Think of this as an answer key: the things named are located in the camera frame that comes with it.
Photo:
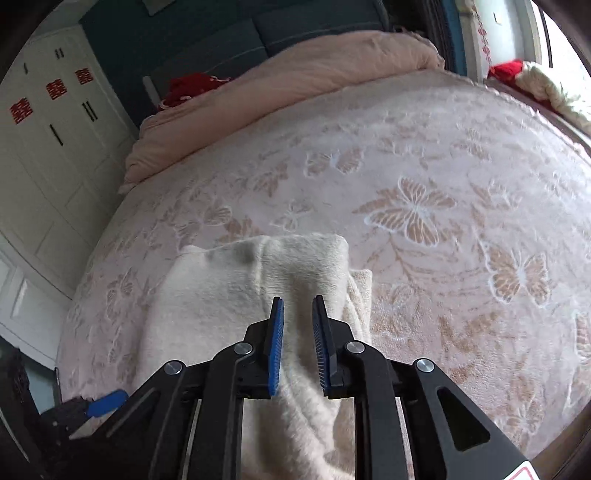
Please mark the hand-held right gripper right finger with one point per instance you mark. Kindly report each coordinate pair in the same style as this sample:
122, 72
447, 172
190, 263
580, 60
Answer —
320, 350

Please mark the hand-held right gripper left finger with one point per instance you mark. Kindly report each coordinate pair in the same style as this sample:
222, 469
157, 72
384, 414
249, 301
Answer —
276, 346

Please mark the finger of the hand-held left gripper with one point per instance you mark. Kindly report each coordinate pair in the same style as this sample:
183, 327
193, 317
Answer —
108, 401

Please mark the cream sweater with black hearts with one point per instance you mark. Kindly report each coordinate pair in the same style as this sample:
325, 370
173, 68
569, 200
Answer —
207, 300

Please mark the pink butterfly bed blanket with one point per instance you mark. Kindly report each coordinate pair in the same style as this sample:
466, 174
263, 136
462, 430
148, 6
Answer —
415, 161

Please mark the white wardrobe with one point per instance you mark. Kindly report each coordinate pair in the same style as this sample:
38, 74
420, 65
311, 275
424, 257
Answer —
46, 184

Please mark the pink duvet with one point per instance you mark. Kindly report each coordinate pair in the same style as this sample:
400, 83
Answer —
300, 78

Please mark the red pillow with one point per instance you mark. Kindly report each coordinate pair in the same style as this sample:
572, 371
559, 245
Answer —
189, 90

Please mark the red paper door decoration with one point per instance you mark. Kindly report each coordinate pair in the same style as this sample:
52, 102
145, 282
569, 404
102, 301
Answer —
83, 76
55, 90
21, 113

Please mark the blue upholstered headboard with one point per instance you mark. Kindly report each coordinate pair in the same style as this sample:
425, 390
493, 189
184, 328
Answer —
231, 46

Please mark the red cloth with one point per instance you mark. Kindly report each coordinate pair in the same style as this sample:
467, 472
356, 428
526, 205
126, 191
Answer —
505, 70

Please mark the dark blue curtain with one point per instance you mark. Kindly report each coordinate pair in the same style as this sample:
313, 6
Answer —
445, 32

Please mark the cream knitted throw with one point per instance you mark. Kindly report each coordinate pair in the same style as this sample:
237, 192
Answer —
554, 87

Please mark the window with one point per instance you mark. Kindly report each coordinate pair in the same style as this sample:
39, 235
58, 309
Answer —
563, 46

